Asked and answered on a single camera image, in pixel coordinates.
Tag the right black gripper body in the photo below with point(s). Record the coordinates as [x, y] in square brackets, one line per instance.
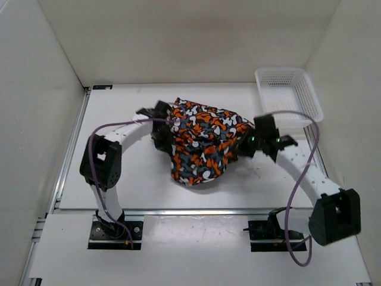
[250, 143]

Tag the orange camouflage shorts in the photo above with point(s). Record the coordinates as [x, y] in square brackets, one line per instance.
[206, 141]

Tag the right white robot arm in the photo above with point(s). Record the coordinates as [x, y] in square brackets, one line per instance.
[336, 213]

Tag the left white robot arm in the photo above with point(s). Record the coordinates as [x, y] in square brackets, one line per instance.
[101, 162]

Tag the white plastic basket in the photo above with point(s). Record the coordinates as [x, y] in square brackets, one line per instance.
[291, 89]

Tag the front aluminium rail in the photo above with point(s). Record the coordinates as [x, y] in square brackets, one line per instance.
[195, 212]

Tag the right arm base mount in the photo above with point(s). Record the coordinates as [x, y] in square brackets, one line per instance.
[265, 239]

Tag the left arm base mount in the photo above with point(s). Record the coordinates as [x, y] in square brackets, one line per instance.
[106, 240]

